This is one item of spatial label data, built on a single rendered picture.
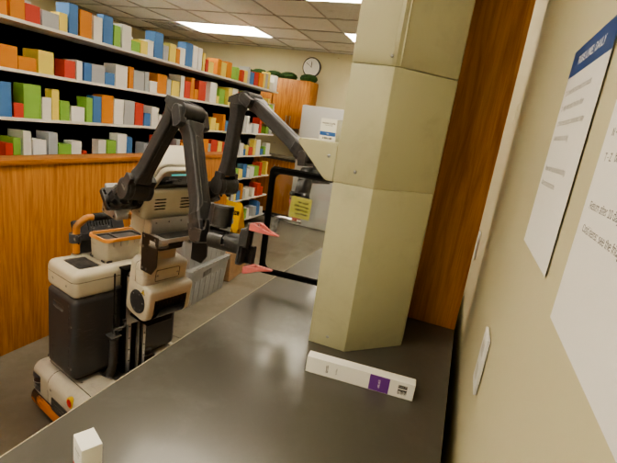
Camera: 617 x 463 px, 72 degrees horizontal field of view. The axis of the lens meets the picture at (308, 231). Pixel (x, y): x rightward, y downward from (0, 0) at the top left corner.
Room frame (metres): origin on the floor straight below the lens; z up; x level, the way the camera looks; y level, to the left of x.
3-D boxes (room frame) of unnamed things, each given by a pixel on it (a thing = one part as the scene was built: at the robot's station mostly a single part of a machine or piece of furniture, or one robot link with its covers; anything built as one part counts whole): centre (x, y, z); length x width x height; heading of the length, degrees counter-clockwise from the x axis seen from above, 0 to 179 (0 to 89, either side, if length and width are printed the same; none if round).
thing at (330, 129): (1.24, -0.02, 1.54); 0.05 x 0.05 x 0.06; 67
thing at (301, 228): (1.46, 0.02, 1.19); 0.30 x 0.01 x 0.40; 76
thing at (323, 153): (1.30, -0.04, 1.46); 0.32 x 0.12 x 0.10; 161
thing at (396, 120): (1.24, -0.22, 1.33); 0.32 x 0.25 x 0.77; 161
